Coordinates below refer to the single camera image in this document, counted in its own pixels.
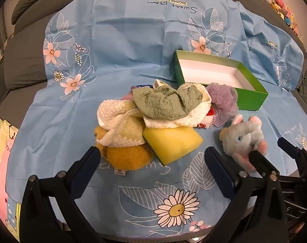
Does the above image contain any grey elephant plush toy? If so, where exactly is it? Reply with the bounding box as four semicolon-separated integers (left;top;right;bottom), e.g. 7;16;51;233
220;115;268;173

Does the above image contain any blue floral sheet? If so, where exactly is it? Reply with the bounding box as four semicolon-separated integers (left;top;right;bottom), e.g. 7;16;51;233
5;0;307;233

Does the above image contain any yellow and white towel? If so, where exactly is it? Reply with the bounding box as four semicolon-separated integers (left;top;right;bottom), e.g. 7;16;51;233
96;99;146;148

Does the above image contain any yellow sponge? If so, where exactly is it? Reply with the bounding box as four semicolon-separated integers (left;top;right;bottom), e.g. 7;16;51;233
143;126;204;165

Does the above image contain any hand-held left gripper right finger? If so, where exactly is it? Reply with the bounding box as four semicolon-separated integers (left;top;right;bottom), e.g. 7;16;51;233
199;146;289;243

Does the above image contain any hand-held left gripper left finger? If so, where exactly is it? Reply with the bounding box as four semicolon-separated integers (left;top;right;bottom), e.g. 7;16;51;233
19;146;111;243

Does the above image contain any green fluffy towel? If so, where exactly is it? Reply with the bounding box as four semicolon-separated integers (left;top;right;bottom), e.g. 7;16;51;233
132;85;204;120

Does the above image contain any green cardboard box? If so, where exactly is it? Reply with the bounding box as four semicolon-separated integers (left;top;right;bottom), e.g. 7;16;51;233
174;50;269;112

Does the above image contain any red and white sock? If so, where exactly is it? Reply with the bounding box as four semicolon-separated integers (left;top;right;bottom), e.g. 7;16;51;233
198;108;215;129

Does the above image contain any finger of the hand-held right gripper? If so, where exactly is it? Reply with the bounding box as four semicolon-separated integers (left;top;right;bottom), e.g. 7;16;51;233
277;137;307;178
249;150;279;175

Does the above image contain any grey sofa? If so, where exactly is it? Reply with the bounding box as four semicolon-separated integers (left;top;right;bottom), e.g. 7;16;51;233
0;0;307;243

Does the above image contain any purple fluffy towel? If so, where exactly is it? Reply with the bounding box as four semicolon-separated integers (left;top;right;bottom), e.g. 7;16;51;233
206;83;238;127

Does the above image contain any row of plush toys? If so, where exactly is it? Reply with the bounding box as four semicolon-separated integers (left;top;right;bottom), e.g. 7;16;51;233
255;0;304;43

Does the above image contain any cartoon printed blanket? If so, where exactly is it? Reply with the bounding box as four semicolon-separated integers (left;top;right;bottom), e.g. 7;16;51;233
0;111;21;241

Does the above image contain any colourful printed cloth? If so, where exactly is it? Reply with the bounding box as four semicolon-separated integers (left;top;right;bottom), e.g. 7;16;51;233
0;34;10;70

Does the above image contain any burger print tissue packet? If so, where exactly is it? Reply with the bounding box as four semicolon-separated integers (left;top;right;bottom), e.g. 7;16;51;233
130;83;154;90

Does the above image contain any orange fluffy towel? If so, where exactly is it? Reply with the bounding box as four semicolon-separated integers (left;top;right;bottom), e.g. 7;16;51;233
94;126;154;176

